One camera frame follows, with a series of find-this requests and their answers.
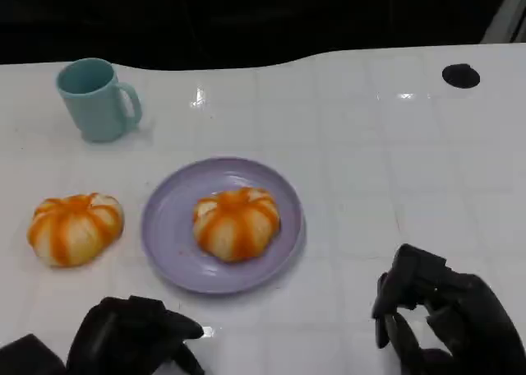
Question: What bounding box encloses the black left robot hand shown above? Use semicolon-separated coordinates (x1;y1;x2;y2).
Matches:
65;295;205;375

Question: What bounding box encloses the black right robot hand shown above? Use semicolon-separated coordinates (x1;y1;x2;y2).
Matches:
371;243;526;375

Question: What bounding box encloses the orange white toy bread roll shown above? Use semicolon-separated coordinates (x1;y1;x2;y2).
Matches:
26;192;125;268
192;187;282;264

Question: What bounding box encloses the lilac plate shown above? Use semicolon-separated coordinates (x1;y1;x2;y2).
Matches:
141;156;306;296

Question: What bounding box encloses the pale green mug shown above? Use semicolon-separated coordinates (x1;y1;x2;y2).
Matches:
56;58;143;143

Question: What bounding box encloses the black round table grommet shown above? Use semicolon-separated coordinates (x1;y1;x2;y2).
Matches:
441;62;482;90

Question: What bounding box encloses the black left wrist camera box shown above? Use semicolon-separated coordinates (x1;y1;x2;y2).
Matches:
0;333;67;375

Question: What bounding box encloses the grey metal frame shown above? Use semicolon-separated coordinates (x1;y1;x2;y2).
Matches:
480;0;526;44

